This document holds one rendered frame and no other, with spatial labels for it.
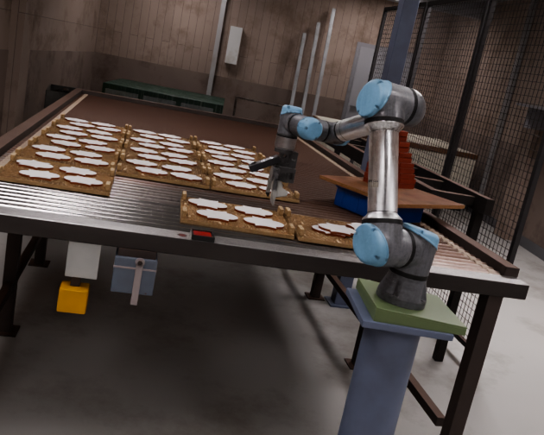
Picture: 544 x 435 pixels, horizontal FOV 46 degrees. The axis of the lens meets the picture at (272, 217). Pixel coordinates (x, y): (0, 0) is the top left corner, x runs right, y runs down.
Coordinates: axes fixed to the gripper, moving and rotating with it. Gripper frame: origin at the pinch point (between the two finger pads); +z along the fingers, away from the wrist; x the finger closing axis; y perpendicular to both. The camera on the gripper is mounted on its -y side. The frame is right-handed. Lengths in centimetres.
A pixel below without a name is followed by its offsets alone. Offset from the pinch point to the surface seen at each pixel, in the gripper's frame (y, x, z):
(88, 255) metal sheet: -58, -26, 21
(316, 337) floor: 65, 119, 103
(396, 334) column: 35, -61, 20
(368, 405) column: 32, -60, 44
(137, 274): -42, -29, 24
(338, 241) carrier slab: 27.4, -7.3, 9.0
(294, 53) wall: 156, 953, -72
